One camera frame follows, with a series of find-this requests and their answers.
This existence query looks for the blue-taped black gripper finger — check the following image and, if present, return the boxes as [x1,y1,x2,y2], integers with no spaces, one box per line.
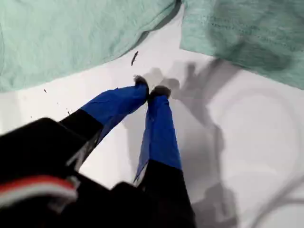
[133,85,197,228]
[59,75,150,171]

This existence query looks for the pale green T-shirt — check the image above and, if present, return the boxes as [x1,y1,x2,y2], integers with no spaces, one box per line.
[0,0,304,93]

